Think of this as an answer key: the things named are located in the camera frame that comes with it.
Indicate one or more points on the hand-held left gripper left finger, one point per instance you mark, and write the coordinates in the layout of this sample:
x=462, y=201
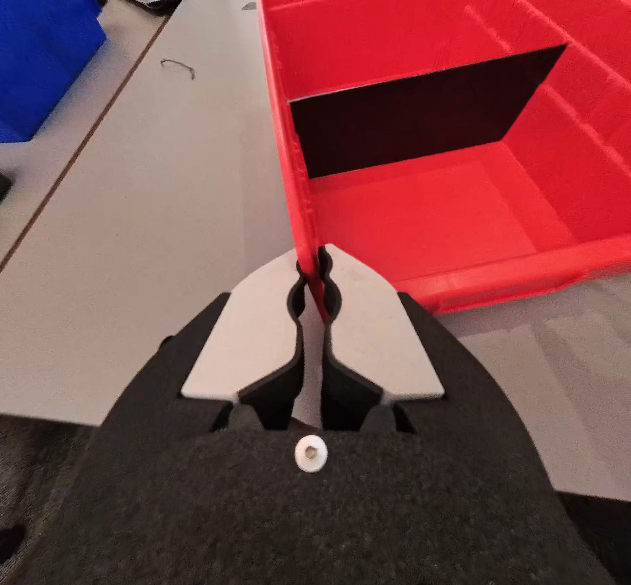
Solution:
x=246, y=344

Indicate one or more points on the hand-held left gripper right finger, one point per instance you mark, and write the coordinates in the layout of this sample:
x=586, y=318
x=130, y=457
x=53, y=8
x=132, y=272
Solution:
x=380, y=349

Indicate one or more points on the red storage bin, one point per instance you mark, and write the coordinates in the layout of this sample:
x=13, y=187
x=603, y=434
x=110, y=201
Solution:
x=443, y=225

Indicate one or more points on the grey desk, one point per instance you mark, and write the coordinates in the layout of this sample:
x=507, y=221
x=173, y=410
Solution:
x=148, y=201

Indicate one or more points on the black bin divider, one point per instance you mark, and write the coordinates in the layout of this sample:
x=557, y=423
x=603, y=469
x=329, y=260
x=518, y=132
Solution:
x=394, y=122

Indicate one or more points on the blue storage bin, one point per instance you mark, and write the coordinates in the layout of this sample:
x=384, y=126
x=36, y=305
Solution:
x=43, y=53

